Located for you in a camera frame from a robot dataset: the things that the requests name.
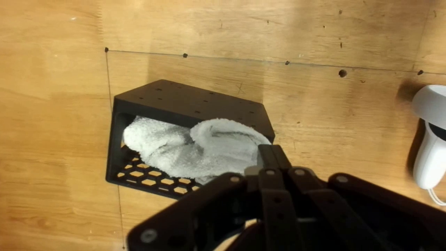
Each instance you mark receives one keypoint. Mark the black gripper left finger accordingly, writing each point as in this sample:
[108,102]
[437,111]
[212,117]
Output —
[210,213]

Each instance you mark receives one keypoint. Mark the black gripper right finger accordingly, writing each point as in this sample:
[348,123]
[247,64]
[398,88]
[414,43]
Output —
[363,213]

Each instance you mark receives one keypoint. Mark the white towel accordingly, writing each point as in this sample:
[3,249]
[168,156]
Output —
[196,148]

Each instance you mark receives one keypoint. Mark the black perforated box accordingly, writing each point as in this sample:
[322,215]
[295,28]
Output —
[186,102]

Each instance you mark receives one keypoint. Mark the white VR controller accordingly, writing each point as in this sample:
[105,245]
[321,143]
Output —
[433,157]

